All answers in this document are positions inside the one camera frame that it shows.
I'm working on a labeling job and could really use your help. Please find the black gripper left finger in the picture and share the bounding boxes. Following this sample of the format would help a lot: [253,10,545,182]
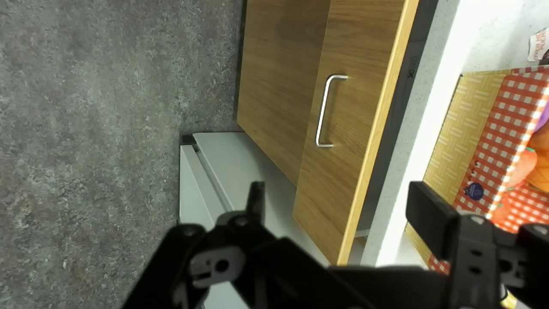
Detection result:
[121,180,302,309]

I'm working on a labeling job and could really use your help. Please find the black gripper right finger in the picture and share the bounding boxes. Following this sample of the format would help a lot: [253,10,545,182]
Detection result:
[404,180,549,309]

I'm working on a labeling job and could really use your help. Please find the silver drawer handle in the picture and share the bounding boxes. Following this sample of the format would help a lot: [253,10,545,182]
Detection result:
[312,72,350,151]

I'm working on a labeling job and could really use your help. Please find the wooden drawer with white interior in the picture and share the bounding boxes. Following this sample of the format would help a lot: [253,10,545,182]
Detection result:
[291,0,422,266]

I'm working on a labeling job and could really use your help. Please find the orange red plush toy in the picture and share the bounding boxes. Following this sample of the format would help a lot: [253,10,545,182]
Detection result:
[489,122,549,233]

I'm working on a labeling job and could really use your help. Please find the wicker basket red checked lining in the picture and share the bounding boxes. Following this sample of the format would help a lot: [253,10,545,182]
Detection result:
[401,65,549,276]

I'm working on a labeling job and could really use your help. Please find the wooden lower cabinet door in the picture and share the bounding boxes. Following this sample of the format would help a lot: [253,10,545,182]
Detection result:
[235,0,331,185]

